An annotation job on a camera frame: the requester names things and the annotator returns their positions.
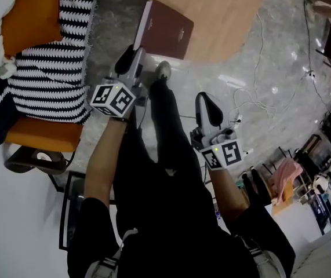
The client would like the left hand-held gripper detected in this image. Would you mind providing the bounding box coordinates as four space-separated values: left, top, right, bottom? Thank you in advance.
89 44 151 119

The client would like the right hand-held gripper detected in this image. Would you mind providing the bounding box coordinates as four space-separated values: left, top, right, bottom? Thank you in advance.
190 92 243 171

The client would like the brown notebook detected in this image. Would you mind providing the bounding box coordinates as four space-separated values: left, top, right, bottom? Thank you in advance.
132 0 195 60

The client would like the orange sofa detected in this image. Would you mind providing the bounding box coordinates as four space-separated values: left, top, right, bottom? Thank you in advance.
0 0 104 153

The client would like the person's right forearm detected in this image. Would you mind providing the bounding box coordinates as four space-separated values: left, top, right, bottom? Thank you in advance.
208 165 252 222

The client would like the person's left forearm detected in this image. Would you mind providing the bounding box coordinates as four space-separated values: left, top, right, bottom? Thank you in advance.
83 116 130 205

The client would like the wooden coffee table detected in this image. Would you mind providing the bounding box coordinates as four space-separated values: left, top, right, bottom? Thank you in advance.
149 0 270 65

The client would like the person's right grey shoe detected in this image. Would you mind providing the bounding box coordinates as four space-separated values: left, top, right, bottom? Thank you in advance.
155 60 173 82

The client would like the person's black clothed body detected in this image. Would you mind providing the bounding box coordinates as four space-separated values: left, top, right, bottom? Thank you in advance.
66 78 296 278

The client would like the black white striped blanket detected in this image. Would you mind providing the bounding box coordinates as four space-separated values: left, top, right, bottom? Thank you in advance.
0 0 104 146

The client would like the pink cloth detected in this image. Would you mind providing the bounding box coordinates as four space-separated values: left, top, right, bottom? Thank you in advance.
270 157 304 204

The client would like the orange cushion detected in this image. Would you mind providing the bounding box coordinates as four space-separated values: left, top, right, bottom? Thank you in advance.
1 0 63 59

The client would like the dark wicker chair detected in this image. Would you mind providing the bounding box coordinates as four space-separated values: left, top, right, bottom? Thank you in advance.
4 145 67 175

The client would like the black glass side table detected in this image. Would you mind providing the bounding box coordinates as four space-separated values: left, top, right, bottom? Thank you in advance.
58 171 117 253

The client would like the white power strip cable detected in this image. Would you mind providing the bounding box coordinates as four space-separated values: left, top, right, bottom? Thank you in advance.
227 9 278 127

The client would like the black cable with white plug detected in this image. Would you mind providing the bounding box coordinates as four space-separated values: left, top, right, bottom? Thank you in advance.
300 0 331 109

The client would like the grey harness strap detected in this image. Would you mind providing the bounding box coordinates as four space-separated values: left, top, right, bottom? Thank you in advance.
85 227 139 278
234 236 282 278

